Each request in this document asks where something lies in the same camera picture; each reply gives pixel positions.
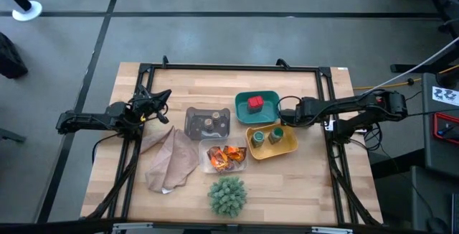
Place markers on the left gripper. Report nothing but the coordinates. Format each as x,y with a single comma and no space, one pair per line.
145,105

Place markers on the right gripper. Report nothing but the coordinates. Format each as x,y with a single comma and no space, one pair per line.
308,110

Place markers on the green lid spice jar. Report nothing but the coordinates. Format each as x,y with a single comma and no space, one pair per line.
257,139
276,135

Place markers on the red cube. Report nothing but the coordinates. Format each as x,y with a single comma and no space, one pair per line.
255,103

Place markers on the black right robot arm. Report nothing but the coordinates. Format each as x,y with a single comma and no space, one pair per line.
358,103

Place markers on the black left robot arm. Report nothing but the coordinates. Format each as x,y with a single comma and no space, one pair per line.
89,121

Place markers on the yellow plastic bin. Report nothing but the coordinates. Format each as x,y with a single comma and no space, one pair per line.
276,151

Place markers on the grey translucent bin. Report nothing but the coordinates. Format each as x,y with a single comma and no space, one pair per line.
193,130

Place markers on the teal plastic bin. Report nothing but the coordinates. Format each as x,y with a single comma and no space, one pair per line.
244,115

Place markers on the beige cloth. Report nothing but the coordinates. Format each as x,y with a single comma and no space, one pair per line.
172,162

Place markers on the orange spice packet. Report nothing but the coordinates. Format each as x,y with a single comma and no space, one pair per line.
218,158
236,153

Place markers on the clear plastic bin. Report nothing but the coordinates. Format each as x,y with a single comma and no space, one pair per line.
204,166

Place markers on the green potted plant patterned pot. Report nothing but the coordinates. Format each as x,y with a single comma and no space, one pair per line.
227,196

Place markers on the black cabinet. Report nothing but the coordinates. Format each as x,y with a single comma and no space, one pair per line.
428,148

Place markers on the red framed device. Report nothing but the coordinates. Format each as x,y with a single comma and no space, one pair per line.
435,126

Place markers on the grey metal foot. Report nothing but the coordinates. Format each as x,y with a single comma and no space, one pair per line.
10,135

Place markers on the white printed paper sign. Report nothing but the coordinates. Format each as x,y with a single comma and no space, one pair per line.
444,95

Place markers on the black bag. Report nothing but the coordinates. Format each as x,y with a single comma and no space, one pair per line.
10,60

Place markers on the black frame clamp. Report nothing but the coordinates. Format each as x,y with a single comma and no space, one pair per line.
165,61
282,62

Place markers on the black aluminium table frame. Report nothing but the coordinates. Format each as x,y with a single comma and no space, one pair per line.
233,67

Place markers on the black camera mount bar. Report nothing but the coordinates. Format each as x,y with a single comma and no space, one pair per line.
54,227

